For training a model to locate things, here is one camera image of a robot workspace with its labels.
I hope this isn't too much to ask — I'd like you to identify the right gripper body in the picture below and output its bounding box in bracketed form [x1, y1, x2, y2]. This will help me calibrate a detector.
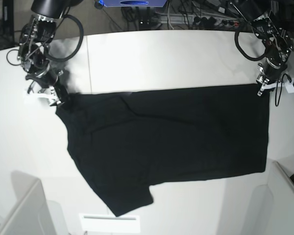
[25, 70, 70, 107]

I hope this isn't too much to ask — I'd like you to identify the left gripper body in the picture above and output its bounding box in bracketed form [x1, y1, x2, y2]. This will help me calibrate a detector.
[256, 58, 288, 97]

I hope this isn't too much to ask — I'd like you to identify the black T-shirt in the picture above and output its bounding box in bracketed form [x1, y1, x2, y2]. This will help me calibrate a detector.
[55, 84, 270, 216]

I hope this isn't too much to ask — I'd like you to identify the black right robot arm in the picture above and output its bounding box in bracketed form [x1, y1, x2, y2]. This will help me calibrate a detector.
[17, 0, 84, 107]

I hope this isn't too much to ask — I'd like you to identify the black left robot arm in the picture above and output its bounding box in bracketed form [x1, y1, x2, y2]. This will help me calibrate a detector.
[230, 0, 294, 96]

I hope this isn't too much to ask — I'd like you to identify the blue box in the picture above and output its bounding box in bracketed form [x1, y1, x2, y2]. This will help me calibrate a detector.
[94, 0, 167, 9]

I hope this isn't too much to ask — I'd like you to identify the white power strip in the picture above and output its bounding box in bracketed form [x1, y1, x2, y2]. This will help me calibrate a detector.
[155, 13, 243, 30]

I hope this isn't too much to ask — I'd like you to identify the grey right partition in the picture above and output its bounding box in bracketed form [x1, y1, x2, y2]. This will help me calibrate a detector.
[242, 162, 294, 235]

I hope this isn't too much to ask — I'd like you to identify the grey partition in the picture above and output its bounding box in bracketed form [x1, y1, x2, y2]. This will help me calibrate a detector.
[242, 162, 294, 235]
[0, 172, 69, 235]

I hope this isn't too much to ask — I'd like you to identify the grey left partition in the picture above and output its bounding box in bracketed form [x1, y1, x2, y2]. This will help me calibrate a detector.
[0, 172, 69, 235]

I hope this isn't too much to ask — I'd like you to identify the white slotted tray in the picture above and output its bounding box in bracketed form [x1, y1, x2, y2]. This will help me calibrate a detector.
[79, 213, 141, 234]

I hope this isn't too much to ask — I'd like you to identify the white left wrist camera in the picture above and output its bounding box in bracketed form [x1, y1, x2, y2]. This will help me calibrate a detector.
[278, 78, 294, 94]

